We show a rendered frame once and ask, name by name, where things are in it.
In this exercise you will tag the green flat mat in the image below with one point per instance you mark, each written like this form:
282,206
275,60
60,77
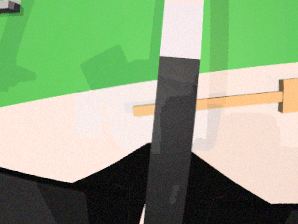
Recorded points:
59,47

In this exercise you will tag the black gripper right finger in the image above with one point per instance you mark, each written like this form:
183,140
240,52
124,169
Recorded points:
212,198

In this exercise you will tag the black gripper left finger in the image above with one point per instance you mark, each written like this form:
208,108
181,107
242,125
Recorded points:
114,195

